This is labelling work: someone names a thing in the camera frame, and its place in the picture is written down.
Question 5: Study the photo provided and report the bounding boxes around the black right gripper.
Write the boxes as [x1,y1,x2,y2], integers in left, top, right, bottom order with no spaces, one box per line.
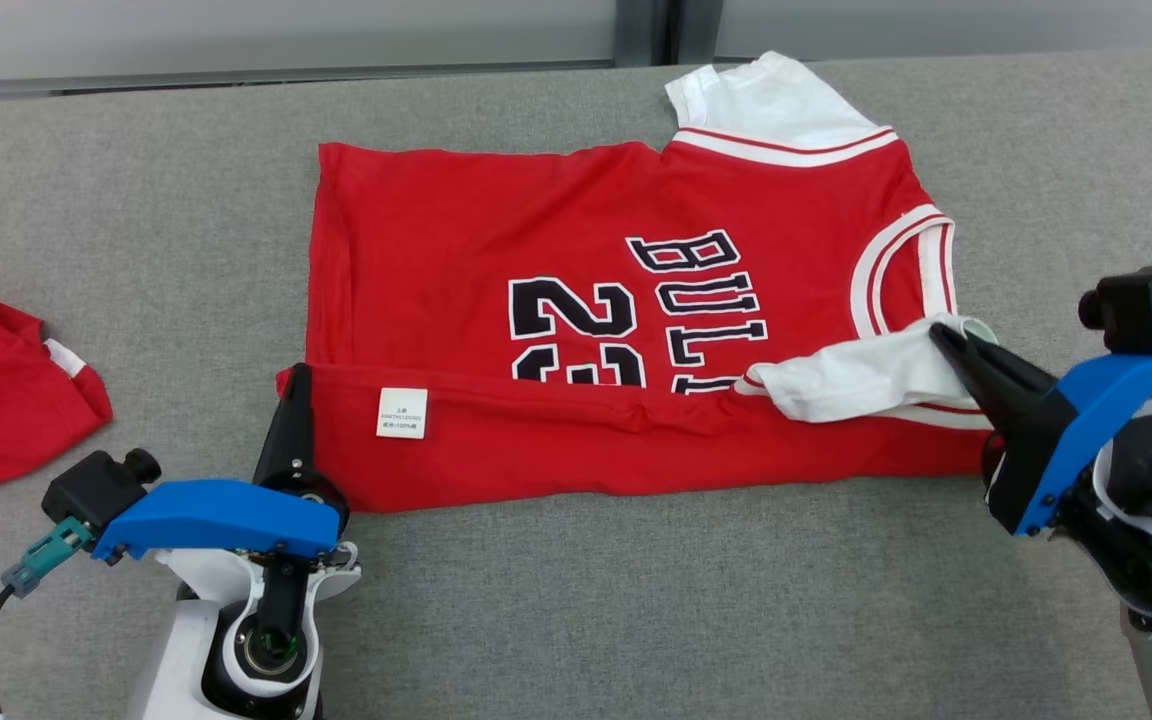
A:
[931,322,1077,536]

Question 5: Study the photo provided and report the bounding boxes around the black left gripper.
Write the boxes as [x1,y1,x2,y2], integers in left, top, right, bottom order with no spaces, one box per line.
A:
[254,362,350,531]

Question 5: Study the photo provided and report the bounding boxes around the red Bulls basketball jersey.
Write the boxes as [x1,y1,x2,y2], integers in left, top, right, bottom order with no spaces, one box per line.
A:
[276,50,1002,514]

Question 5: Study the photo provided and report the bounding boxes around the red shorts with white stripe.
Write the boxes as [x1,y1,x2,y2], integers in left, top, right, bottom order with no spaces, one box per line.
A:
[0,275,114,516]

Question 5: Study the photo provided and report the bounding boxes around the blue right camera mount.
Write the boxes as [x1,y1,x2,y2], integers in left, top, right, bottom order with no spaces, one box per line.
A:
[1011,340,1152,536]

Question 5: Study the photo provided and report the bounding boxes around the black cable with teal plug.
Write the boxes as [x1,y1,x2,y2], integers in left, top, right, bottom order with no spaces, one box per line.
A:
[0,518,97,719]

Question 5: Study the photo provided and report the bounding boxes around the grey metal wall post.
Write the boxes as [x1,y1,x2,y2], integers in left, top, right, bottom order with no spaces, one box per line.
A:
[616,0,722,68]

